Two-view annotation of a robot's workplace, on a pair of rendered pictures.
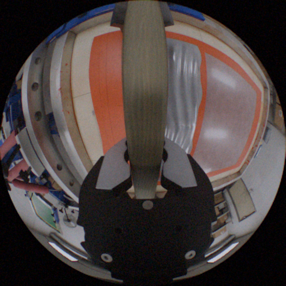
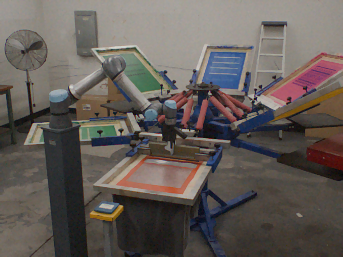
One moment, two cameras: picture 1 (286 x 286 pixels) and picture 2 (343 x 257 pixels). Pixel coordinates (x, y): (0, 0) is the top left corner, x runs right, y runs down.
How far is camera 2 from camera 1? 2.65 m
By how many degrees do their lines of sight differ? 66
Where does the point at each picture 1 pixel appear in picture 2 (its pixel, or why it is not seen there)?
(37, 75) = (203, 144)
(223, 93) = (178, 170)
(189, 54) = (191, 165)
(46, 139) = (184, 142)
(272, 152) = not seen: outside the picture
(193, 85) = (181, 164)
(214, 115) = (170, 168)
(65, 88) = not seen: hidden behind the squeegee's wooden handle
